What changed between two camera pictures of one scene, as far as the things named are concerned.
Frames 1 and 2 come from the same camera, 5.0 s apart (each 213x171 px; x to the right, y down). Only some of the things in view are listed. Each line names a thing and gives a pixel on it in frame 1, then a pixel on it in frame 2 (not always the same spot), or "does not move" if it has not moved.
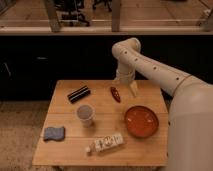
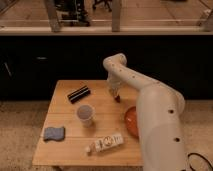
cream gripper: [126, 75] to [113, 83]
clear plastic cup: [86, 113] does not move
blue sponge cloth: [54, 133] does not move
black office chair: [71, 12] does not move
